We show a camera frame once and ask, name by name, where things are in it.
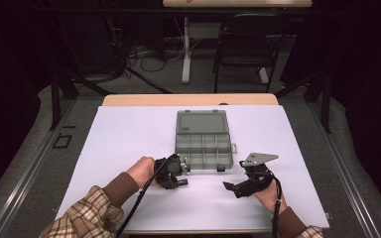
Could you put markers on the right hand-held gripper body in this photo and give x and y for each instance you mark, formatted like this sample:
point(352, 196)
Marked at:
point(258, 177)

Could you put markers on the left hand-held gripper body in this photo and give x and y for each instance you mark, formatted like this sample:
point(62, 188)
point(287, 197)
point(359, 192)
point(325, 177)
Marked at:
point(170, 167)

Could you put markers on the grey plastic compartment box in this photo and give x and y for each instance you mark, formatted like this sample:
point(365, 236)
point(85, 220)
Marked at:
point(203, 148)

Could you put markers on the person's right hand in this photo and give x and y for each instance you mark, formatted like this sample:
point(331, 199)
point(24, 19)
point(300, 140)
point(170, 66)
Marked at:
point(273, 198)

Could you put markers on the person's left hand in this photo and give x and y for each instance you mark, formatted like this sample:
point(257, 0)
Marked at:
point(142, 172)

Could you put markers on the white board sheet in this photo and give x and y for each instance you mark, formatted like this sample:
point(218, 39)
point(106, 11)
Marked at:
point(119, 142)

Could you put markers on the light wooden table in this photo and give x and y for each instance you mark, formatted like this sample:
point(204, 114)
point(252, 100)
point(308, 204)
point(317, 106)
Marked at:
point(178, 99)

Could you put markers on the black metal stand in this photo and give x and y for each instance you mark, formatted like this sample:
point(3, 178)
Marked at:
point(55, 99)
point(326, 105)

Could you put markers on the white-legged wooden desk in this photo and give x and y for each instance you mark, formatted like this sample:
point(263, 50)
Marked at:
point(186, 59)

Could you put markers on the black folding chair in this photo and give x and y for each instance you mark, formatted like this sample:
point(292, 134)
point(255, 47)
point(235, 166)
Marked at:
point(244, 46)

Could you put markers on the aluminium floor rail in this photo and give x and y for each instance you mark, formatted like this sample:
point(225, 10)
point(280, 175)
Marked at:
point(29, 172)
point(340, 172)

